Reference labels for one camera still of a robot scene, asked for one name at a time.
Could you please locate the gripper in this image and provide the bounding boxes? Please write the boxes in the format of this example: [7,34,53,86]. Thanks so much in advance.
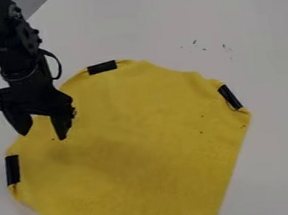
[0,63,82,150]

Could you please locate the yellow cloth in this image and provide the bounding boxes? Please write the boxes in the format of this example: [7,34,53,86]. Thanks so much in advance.
[0,41,267,215]

